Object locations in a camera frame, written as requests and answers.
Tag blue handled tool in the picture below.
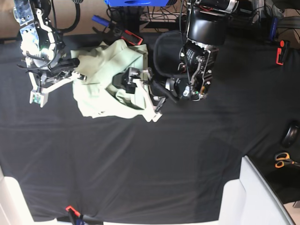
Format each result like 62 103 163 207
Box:
92 15 111 27

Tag white chair left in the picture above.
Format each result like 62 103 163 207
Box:
0 172 58 225

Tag red blue clamp bottom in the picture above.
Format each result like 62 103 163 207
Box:
57 205 104 225

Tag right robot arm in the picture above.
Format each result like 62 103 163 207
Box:
14 0 86 107

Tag red black clamp right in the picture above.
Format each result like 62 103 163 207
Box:
276 40 290 66

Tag black round object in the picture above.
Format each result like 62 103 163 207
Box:
281 124 300 148

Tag red black clamp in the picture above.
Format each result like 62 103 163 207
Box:
113 28 143 45
276 40 290 66

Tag blue box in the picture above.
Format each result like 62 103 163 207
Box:
104 0 169 7

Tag white chair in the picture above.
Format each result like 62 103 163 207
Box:
0 172 58 225
218 156 295 225

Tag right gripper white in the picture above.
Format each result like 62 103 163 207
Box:
29 58 87 107

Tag black table cloth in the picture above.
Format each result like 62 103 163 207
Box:
0 37 300 224

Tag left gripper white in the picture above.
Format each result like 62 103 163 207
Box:
112 67 166 122

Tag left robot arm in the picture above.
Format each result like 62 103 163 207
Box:
111 0 238 121

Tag red black clamp top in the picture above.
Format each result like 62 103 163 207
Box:
113 28 143 45

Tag light green T-shirt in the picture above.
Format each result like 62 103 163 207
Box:
71 39 148 119

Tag white chair right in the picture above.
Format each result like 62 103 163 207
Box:
218 156 295 225

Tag orange handled scissors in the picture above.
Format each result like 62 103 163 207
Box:
275 152 300 169

